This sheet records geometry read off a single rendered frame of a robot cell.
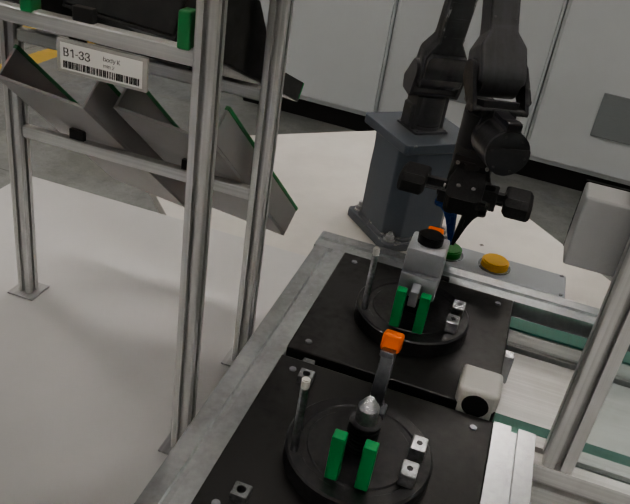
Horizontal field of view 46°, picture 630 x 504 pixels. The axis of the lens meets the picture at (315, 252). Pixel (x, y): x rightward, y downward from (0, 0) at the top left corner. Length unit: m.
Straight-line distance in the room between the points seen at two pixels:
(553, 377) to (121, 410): 0.54
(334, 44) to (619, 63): 1.42
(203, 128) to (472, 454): 0.41
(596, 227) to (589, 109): 3.25
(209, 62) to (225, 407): 0.36
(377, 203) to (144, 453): 0.64
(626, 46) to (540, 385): 3.00
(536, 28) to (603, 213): 3.20
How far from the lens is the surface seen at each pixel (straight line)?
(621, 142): 3.99
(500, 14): 1.02
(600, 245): 0.71
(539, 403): 0.96
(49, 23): 0.71
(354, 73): 4.10
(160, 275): 1.15
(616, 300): 0.70
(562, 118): 3.97
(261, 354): 0.86
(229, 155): 0.83
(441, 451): 0.77
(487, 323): 0.97
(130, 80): 0.67
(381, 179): 1.29
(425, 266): 0.86
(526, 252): 1.41
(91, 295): 1.11
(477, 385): 0.83
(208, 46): 0.63
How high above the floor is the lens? 1.49
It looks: 30 degrees down
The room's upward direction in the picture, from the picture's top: 9 degrees clockwise
